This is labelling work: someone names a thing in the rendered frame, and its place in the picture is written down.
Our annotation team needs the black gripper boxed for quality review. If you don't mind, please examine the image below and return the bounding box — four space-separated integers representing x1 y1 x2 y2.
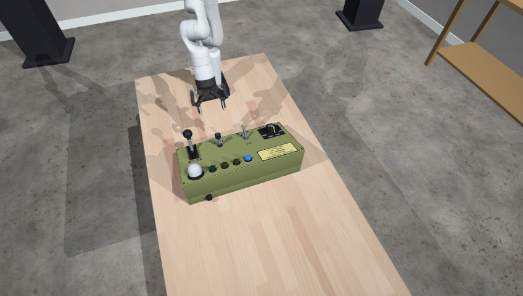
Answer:
190 76 229 115

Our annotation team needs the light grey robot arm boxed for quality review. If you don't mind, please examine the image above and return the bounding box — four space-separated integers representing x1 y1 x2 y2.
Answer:
179 0 223 85

